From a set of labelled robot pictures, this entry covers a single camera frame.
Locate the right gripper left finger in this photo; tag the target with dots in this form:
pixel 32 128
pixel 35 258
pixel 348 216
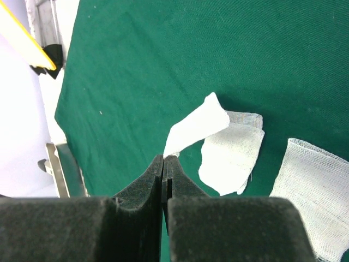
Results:
pixel 125 227

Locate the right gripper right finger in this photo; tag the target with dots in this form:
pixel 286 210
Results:
pixel 204 228

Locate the white gauze pad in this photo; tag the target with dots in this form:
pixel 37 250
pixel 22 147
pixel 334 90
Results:
pixel 208 119
pixel 229 156
pixel 316 182

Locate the green surgical drape cloth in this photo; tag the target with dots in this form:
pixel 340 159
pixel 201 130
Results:
pixel 135 68

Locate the stainless steel instrument tray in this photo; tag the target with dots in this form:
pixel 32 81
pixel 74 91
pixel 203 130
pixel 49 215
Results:
pixel 63 167

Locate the black whiteboard stand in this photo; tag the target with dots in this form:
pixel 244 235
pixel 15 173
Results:
pixel 55 53

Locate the small framed whiteboard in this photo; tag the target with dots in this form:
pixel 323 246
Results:
pixel 22 41

